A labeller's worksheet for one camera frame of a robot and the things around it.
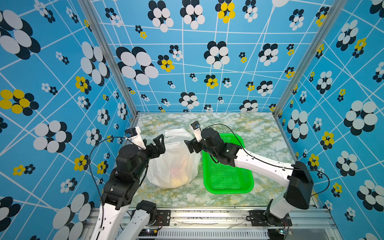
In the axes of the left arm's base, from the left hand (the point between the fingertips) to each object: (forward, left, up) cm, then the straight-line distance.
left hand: (156, 137), depth 64 cm
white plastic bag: (-2, -7, -25) cm, 26 cm away
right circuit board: (-31, -56, -36) cm, 74 cm away
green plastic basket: (-5, -34, -35) cm, 48 cm away
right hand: (+8, -16, -10) cm, 21 cm away
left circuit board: (-31, +6, -37) cm, 48 cm away
